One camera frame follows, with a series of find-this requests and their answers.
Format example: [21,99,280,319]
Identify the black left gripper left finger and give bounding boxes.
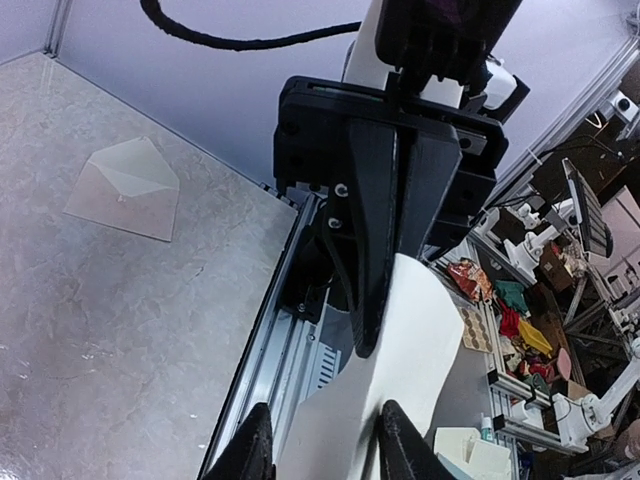
[203,402,276,480]

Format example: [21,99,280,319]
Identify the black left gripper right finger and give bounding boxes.
[377,400,454,480]

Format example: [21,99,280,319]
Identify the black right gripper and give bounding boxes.
[274,74,508,358]

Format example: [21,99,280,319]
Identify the cream letter paper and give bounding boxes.
[277,254,464,479]

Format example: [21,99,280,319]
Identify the round sticker sheet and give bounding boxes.
[458,307,493,354]

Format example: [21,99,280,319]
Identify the cluttered background workshop table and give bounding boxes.
[435,87,639,471]

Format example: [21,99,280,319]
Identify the aluminium front table rail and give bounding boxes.
[198,195,342,479]

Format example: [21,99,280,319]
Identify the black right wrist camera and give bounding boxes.
[375,0,521,83]

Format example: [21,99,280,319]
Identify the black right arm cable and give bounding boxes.
[139,0,362,52]

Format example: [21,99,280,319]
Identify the aluminium left corner post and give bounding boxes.
[44,0,73,58]

